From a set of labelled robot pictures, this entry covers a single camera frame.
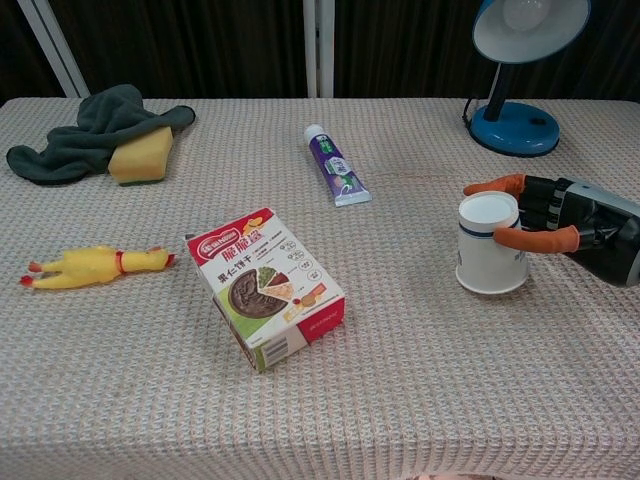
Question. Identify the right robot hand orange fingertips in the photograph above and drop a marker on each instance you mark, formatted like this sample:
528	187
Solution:
605	225

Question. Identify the white paper cup blue logo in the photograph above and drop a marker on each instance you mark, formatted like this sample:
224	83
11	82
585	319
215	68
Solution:
485	265

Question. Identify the blue desk lamp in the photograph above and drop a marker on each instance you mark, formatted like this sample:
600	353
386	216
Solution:
515	132

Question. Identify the beige woven tablecloth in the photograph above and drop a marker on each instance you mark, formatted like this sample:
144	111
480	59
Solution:
400	360

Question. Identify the purple white toothpaste tube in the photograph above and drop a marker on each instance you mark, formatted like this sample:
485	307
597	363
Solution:
337	170

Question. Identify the red white biscuit box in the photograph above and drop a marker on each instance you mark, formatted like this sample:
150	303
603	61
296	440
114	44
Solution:
270	280

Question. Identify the yellow sponge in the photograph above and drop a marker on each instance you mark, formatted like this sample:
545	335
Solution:
142	157

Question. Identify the yellow rubber chicken toy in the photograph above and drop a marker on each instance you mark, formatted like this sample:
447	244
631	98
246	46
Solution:
90	265

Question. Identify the dark grey cloth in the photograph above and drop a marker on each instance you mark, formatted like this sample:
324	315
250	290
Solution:
75	145

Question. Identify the white partition post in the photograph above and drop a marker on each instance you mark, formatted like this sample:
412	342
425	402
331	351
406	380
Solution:
55	50
318	50

